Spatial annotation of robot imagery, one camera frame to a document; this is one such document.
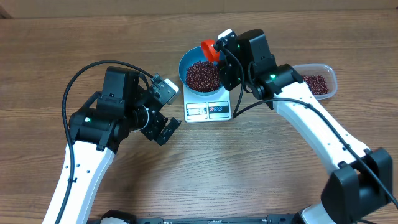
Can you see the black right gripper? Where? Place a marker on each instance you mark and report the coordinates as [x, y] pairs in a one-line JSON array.
[[229, 83]]

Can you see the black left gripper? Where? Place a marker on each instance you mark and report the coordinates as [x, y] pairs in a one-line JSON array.
[[155, 133]]

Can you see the red measuring scoop blue handle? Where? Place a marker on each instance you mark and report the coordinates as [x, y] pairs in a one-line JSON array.
[[209, 51]]

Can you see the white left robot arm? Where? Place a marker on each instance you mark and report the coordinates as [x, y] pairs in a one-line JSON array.
[[83, 170]]

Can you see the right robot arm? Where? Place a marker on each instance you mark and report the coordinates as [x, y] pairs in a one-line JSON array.
[[360, 179]]

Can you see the red beans in bowl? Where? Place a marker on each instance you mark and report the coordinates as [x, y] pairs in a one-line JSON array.
[[203, 77]]

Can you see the white kitchen scale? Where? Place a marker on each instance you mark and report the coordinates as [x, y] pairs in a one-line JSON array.
[[206, 107]]

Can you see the blue bowl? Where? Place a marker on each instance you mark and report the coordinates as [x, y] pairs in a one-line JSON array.
[[189, 58]]

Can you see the clear plastic container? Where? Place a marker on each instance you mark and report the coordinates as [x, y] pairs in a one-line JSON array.
[[320, 69]]

